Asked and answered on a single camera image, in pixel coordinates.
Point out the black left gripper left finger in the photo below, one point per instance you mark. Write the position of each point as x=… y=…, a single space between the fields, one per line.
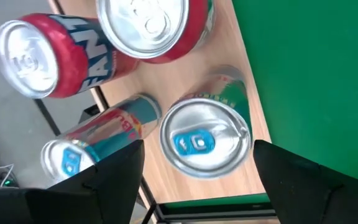
x=104 y=193

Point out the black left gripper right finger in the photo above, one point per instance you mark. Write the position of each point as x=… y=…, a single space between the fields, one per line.
x=315 y=193

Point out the green table mat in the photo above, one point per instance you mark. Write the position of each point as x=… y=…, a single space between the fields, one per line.
x=306 y=77

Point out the wooden shelf black metal frame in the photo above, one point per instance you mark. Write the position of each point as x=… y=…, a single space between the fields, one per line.
x=166 y=81

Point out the black metal table frame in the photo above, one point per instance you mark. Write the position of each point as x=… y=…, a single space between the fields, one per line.
x=213 y=214

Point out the red Fanta can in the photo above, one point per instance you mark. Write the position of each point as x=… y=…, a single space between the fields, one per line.
x=73 y=56
x=141 y=28

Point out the blue silver Red Bull can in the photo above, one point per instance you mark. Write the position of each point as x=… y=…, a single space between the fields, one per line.
x=113 y=127
x=204 y=146

